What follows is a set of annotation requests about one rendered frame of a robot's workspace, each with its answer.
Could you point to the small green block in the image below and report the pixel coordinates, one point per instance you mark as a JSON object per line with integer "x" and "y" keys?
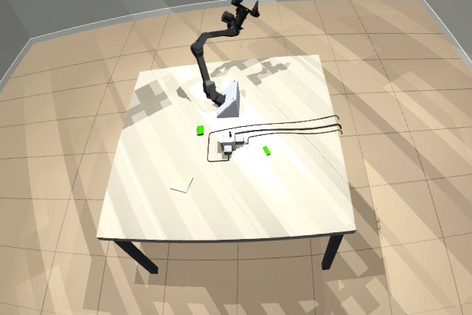
{"x": 200, "y": 130}
{"x": 266, "y": 150}

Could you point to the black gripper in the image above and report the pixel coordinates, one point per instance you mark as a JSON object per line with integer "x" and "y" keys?
{"x": 243, "y": 12}

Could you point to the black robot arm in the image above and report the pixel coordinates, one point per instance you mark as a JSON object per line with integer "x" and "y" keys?
{"x": 198, "y": 50}

